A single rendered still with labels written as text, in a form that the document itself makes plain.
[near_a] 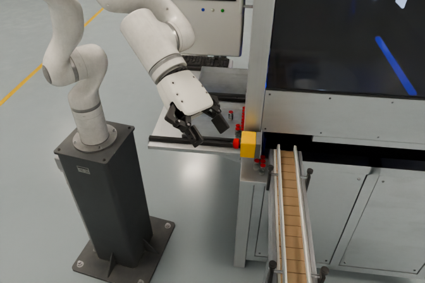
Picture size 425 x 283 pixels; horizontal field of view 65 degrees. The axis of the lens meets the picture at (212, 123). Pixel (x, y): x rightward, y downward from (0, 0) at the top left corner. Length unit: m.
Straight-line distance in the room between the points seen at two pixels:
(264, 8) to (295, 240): 0.70
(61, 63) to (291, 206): 0.92
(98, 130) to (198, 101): 0.81
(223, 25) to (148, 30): 1.44
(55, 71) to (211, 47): 1.20
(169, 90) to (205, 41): 1.54
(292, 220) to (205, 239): 1.11
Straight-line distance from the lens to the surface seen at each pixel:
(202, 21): 2.18
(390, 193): 1.61
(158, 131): 1.50
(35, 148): 3.05
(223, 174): 2.50
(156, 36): 0.75
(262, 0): 1.04
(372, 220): 1.74
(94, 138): 1.49
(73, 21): 1.19
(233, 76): 1.88
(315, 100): 1.22
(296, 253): 1.07
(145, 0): 0.85
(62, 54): 1.26
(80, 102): 1.39
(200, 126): 1.51
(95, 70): 1.35
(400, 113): 1.32
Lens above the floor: 1.83
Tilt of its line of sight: 38 degrees down
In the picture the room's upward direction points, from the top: straight up
